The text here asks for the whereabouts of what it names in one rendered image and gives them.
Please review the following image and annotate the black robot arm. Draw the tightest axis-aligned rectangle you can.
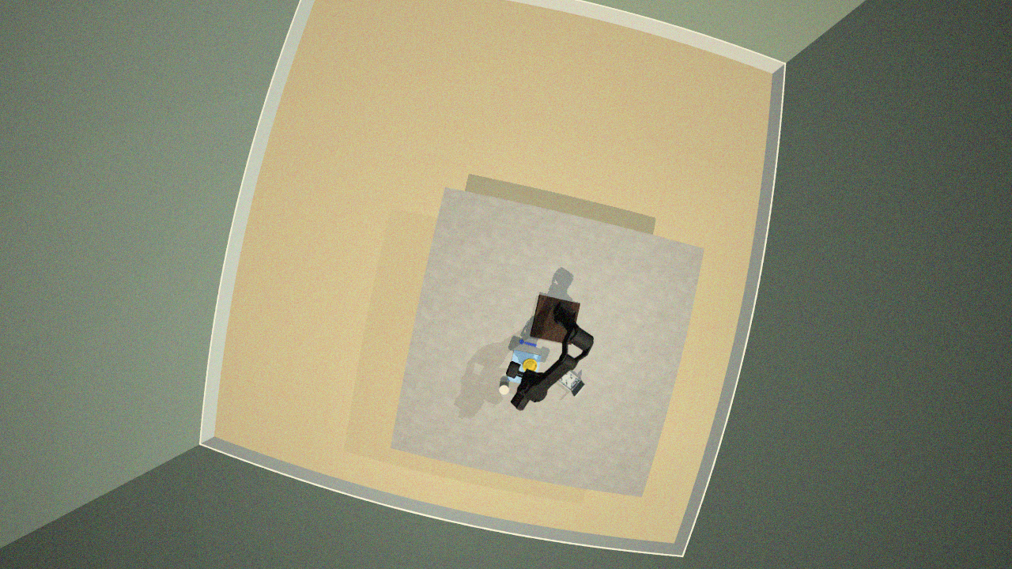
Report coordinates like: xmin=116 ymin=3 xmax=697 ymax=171
xmin=511 ymin=302 xmax=594 ymax=411

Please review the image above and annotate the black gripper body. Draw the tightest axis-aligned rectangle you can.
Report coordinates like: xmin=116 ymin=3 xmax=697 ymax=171
xmin=506 ymin=361 xmax=537 ymax=385

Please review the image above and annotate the light blue rectangular mat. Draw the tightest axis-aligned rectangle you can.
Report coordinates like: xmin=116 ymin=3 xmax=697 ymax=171
xmin=507 ymin=349 xmax=542 ymax=383

